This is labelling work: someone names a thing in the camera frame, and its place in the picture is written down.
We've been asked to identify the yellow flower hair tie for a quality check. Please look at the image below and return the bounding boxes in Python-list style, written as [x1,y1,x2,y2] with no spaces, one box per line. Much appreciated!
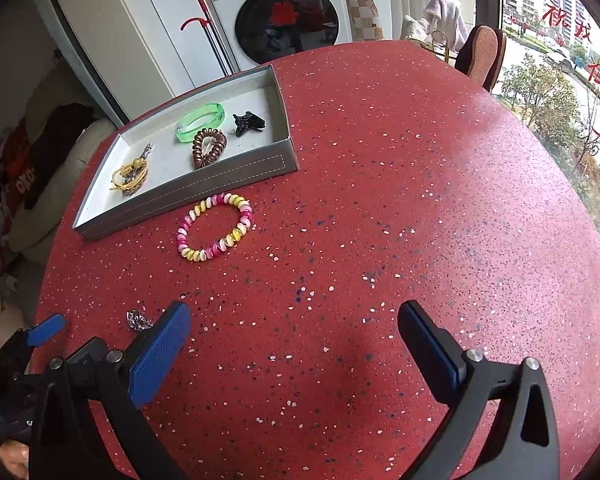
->
[109,156,150,198]

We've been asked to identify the pink yellow spiral hair tie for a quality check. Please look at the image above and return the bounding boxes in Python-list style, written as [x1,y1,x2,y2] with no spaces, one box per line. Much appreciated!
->
[176,192,255,264]

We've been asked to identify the brown spiral hair tie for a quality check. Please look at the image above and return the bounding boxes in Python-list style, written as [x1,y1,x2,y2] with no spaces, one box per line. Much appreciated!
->
[191,127,229,170]

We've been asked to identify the grey jewelry tray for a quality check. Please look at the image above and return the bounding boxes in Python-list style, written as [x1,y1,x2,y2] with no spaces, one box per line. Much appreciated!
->
[72,65,299,240]

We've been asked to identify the cream leather sofa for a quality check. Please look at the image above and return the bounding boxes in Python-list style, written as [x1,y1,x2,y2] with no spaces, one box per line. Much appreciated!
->
[4,116,119,266]

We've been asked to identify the green translucent bangle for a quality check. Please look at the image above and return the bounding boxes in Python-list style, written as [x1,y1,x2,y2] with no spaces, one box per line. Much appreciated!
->
[175,103,225,143]

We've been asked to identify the gold bobby pins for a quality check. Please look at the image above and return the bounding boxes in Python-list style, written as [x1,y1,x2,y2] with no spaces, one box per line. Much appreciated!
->
[201,132,224,158]

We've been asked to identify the black claw hair clip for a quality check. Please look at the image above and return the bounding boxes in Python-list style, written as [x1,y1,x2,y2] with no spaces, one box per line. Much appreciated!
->
[233,110,266,138]

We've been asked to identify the brown round chair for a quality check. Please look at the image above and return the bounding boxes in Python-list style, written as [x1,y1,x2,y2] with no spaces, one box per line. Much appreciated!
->
[454,25,506,92]

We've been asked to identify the white washing machine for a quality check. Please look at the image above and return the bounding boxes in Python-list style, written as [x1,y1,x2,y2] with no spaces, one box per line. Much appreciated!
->
[209,0,352,70]

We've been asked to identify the pink white towel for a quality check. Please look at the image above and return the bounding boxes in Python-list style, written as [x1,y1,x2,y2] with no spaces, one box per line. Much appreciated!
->
[422,0,468,52]

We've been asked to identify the checkered rolled mat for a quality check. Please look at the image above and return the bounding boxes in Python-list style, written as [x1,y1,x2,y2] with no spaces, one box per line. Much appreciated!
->
[346,0,384,41]

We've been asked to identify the silver chain clip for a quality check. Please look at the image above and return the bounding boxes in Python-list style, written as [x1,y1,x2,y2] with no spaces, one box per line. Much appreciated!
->
[122,143,154,181]

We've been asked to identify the red handled mop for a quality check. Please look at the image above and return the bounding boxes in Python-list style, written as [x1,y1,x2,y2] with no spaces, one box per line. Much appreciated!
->
[180,0,235,77]

